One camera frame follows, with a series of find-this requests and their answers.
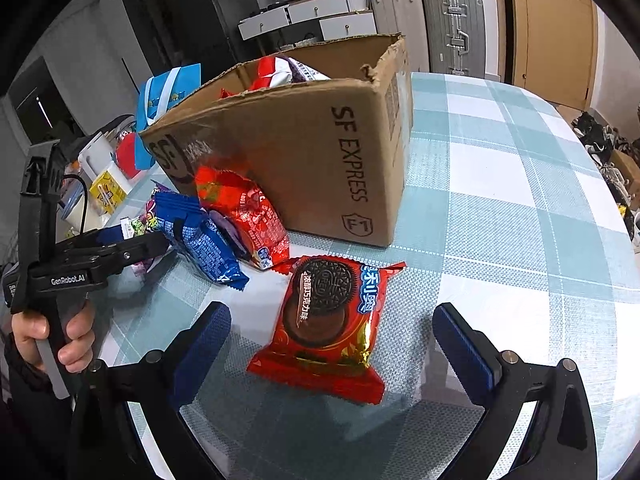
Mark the white drawer desk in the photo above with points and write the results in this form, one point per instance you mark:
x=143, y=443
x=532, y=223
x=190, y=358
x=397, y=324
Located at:
x=305, y=10

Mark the person's left hand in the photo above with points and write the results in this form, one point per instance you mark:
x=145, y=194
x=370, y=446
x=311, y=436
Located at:
x=77, y=335

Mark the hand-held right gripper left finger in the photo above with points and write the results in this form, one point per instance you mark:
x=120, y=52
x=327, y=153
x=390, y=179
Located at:
x=200, y=357

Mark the red snack bag blue logo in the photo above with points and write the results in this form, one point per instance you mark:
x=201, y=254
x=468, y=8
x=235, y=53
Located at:
x=245, y=215

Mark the small cardboard box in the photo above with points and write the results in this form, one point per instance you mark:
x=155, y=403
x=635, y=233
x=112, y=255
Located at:
x=625, y=167

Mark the yellow packet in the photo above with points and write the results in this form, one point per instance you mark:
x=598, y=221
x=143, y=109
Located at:
x=107, y=192

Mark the plaid tablecloth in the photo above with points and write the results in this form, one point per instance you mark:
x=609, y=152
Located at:
x=475, y=210

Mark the white purple snack packet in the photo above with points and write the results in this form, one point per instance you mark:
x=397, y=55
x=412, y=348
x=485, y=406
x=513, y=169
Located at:
x=307, y=70

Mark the group of assorted shoes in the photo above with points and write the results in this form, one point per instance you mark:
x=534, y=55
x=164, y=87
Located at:
x=595, y=135

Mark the brown cardboard box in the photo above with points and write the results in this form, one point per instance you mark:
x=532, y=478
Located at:
x=310, y=160

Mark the white plastic jug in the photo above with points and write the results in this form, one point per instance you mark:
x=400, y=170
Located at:
x=95, y=155

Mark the person's left forearm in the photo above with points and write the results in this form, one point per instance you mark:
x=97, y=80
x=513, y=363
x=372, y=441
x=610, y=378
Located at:
x=22, y=410

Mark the silver suitcase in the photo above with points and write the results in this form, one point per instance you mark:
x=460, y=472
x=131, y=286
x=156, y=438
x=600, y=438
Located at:
x=455, y=30

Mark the purple cartoon snack packet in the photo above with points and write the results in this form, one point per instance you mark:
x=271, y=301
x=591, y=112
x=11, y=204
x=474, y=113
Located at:
x=137, y=224

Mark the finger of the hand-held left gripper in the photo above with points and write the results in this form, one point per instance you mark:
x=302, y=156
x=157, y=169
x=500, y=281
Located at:
x=142, y=251
x=112, y=236

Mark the wooden door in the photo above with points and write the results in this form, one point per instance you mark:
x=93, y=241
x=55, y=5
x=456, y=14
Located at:
x=550, y=35

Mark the blue cookie packet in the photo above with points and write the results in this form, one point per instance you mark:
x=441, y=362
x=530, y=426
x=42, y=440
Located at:
x=200, y=245

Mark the white suitcase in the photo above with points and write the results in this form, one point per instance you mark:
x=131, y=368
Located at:
x=400, y=20

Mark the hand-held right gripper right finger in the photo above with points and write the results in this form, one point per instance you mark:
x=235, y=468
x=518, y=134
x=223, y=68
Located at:
x=465, y=355

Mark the black refrigerator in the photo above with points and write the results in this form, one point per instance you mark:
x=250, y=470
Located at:
x=200, y=10

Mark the red container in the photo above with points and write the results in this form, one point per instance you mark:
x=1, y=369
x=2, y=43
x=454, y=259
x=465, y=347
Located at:
x=129, y=157

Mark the red chocolate cookie packet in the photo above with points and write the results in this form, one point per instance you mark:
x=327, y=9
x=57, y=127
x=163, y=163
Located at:
x=325, y=330

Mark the blue cartoon tote bag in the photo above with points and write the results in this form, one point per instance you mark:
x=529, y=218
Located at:
x=165, y=95

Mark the white red snack packet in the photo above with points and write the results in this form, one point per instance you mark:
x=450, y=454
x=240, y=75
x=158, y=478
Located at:
x=270, y=72

